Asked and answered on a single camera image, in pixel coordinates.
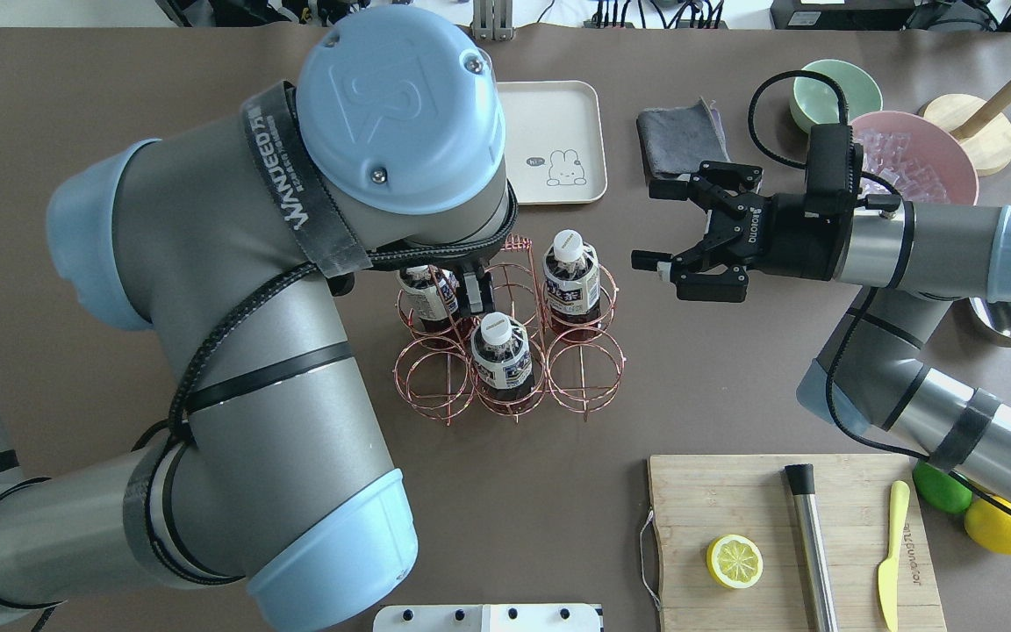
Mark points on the pink bowl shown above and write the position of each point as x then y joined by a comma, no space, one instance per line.
933,144

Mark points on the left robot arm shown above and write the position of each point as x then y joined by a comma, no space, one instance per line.
231,242

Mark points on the grey folded cloth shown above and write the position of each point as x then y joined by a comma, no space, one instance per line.
675,141

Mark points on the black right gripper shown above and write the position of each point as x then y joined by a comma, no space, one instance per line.
788,237

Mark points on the steel muddler black tip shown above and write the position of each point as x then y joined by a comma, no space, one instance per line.
800,477

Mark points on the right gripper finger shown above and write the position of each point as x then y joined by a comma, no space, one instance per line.
476,296

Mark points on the tea bottle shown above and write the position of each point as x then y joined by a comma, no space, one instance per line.
432,296
572,286
502,356

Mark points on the bamboo cutting board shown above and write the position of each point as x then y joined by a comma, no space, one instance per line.
697,498

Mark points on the yellow lemon near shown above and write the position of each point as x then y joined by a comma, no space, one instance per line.
988,526

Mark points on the half lemon slice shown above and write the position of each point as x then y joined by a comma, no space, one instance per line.
734,561

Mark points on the wooden glass tree stand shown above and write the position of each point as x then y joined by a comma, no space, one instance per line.
978,125

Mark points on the green bowl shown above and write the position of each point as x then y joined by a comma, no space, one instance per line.
813,102

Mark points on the copper wire bottle basket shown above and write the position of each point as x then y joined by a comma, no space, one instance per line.
578,366

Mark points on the yellow plastic knife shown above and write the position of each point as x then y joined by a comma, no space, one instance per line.
887,573

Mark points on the clear ice cubes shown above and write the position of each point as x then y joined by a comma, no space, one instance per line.
890,156

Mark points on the cream rabbit tray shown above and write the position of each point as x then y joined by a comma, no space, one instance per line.
554,148

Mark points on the green lime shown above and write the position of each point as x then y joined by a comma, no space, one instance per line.
940,490

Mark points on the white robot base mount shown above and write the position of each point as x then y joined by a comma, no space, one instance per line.
491,617

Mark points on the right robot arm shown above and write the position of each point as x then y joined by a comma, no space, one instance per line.
910,262

